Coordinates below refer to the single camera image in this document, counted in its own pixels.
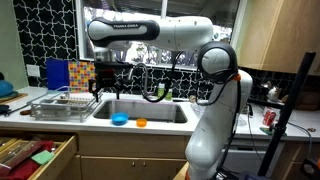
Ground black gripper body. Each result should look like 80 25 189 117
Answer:
88 70 132 93

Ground small orange bowl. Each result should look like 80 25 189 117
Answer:
135 117 148 128

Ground blue plastic bowl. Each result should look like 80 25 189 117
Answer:
111 112 130 127

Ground kitchen window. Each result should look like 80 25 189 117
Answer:
74 0 248 72

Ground colourful checkered board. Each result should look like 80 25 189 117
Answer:
67 60 97 94

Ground stainless steel sink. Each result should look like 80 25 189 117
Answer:
92 99 189 125

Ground tall green soap bottle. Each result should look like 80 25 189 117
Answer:
157 82 166 98

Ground blue cutting board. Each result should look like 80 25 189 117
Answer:
45 58 70 91

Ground short green soap bottle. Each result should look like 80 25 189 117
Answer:
165 88 174 102

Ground wooden base cabinet doors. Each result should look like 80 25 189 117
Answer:
79 155 186 180

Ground open wooden drawer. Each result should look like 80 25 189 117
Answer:
0 131 79 180

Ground green sponge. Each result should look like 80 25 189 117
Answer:
30 150 56 166

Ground wooden board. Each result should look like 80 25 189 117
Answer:
0 92 29 105

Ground teal kettle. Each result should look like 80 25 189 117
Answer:
0 72 15 99

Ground red cloth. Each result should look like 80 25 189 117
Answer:
0 139 55 180

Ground white dishwasher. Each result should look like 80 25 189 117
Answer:
219 139 285 178

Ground green cloth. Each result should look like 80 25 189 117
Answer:
259 126 287 137

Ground red soda can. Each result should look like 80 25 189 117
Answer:
262 107 278 127

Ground small cat figurine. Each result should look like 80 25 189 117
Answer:
266 81 281 103

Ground black tripod pole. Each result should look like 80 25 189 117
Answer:
257 51 317 178

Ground metal wire dish rack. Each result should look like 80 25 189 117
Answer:
29 85 104 123

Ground white wall switch plate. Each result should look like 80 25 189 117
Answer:
26 64 41 78

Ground black camera boom bar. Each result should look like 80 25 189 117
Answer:
247 97 285 110

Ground wooden wall cabinet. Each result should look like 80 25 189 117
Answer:
237 0 320 76

